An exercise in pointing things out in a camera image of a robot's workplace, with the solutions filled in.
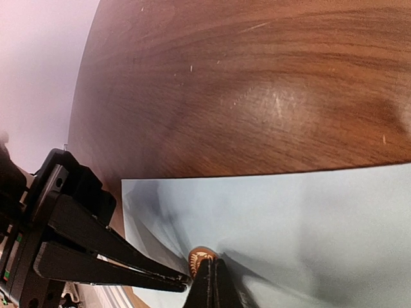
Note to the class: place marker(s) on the front aluminium rail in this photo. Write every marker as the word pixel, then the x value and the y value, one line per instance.
pixel 85 295

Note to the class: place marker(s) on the light blue envelope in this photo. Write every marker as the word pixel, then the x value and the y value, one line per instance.
pixel 322 239

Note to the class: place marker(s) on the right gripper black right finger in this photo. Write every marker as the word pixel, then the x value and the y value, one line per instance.
pixel 225 293

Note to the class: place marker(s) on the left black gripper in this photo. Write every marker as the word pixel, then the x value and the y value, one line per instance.
pixel 53 224

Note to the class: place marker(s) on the round copper wax seal sticker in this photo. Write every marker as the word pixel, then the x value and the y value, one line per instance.
pixel 196 256

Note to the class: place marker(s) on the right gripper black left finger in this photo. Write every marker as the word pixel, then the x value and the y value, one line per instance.
pixel 201 291

